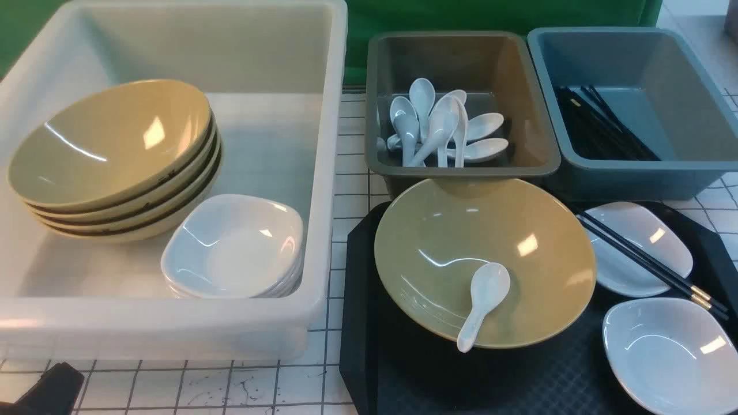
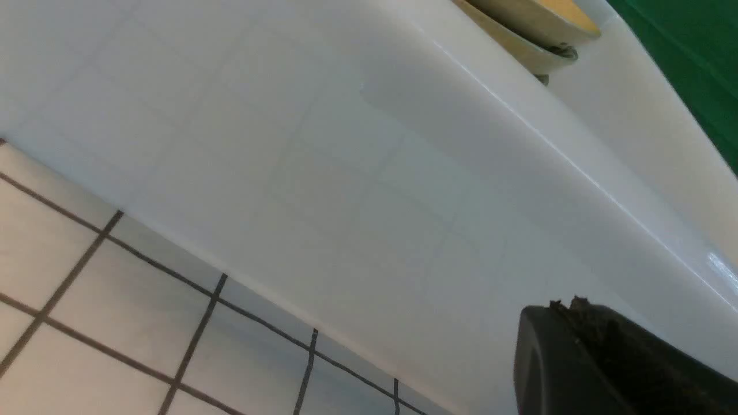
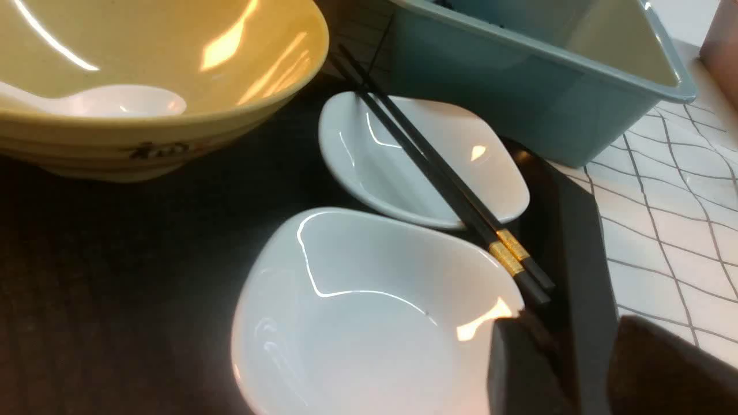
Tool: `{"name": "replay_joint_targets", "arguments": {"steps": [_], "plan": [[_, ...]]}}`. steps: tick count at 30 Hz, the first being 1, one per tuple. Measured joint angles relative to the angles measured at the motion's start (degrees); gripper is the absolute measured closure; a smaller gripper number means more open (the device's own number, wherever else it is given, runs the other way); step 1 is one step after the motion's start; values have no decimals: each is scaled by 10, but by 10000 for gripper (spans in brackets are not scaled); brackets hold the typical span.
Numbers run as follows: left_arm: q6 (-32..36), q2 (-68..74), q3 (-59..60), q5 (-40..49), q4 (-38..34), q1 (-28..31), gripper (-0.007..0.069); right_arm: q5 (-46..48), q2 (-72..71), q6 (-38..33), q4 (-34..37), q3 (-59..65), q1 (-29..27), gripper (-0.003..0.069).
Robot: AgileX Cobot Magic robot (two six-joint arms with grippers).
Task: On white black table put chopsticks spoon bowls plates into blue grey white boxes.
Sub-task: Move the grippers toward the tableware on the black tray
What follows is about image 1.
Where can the tan noodle bowl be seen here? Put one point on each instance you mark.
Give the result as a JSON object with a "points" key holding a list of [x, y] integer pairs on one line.
{"points": [[436, 234]]}

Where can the white ceramic soup spoon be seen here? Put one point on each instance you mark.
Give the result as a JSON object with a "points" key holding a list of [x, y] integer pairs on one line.
{"points": [[488, 288]]}

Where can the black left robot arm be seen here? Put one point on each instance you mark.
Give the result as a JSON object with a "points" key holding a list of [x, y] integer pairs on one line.
{"points": [[55, 393]]}

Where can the tan stacked bowl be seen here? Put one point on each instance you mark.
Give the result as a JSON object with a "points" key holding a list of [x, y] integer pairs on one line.
{"points": [[169, 220], [164, 189], [132, 220]]}

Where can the bottom tan stacked bowl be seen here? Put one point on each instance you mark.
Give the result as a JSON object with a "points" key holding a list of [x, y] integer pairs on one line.
{"points": [[169, 220]]}

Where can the top tan bowl in stack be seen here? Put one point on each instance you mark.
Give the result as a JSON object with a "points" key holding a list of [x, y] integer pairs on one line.
{"points": [[111, 146]]}

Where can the white spoon in bin centre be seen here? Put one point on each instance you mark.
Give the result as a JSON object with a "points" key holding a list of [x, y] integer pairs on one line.
{"points": [[443, 122]]}

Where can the white spoon in bin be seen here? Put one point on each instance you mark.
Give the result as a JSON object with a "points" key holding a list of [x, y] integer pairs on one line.
{"points": [[443, 122], [484, 125], [422, 97], [484, 149], [404, 120]]}

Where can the white spoon in bin left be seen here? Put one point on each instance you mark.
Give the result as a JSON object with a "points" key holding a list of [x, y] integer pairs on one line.
{"points": [[404, 120]]}

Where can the white spoon in bin top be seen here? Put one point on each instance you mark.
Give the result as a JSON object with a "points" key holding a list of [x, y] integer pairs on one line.
{"points": [[422, 97]]}

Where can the white spoon in bin lower right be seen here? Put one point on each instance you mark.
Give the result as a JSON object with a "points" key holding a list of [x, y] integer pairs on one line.
{"points": [[484, 149]]}

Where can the stacked white square dish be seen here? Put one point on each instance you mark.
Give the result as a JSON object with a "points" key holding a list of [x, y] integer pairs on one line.
{"points": [[235, 246]]}

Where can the black serving tray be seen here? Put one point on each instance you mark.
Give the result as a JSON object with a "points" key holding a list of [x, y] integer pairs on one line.
{"points": [[391, 365]]}

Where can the large white plastic bin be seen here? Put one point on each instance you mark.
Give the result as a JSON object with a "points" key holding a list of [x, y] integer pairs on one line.
{"points": [[273, 72]]}

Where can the olive grey spoon bin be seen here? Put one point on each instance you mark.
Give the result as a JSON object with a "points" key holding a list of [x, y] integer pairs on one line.
{"points": [[495, 70]]}

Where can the bundle of black chopsticks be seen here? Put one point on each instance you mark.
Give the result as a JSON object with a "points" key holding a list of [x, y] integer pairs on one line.
{"points": [[594, 130]]}

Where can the blue grey chopstick bin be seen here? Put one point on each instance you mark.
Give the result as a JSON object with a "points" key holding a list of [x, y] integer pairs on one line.
{"points": [[658, 88]]}

